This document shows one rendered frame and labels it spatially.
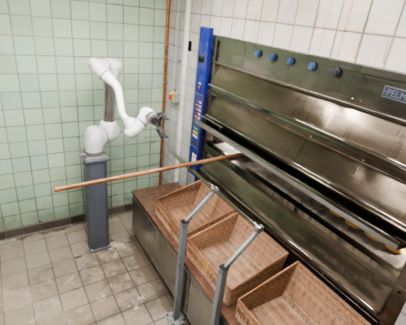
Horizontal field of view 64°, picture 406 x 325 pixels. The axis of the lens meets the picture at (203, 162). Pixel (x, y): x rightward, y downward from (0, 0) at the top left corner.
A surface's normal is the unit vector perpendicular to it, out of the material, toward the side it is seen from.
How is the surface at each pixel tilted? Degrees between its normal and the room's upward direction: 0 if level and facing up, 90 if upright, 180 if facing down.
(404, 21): 90
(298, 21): 90
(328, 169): 70
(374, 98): 90
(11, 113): 90
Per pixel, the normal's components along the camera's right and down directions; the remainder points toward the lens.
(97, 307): 0.10, -0.90
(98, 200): 0.52, 0.40
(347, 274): -0.77, -0.18
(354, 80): -0.85, 0.15
